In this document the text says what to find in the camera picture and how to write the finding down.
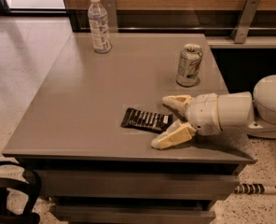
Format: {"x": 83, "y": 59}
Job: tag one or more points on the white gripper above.
{"x": 203, "y": 114}

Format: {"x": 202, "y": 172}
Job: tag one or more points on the black rxbar chocolate wrapper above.
{"x": 146, "y": 121}

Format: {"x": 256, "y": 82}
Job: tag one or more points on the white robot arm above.
{"x": 252, "y": 112}

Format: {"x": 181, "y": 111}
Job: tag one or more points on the clear plastic water bottle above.
{"x": 99, "y": 27}

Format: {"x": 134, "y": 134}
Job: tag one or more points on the white green soda can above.
{"x": 189, "y": 65}

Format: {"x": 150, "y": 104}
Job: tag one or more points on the striped black white cylinder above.
{"x": 252, "y": 189}

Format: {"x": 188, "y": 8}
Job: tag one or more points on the upper grey drawer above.
{"x": 136, "y": 185}

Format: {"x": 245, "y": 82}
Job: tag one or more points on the grey drawer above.
{"x": 118, "y": 215}
{"x": 136, "y": 185}

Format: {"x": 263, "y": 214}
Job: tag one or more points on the lower grey drawer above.
{"x": 118, "y": 215}

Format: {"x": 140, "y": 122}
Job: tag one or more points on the right metal bracket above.
{"x": 240, "y": 32}

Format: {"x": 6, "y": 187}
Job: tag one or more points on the metal bracket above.
{"x": 111, "y": 9}
{"x": 240, "y": 32}

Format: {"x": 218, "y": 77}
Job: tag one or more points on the left metal bracket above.
{"x": 111, "y": 9}

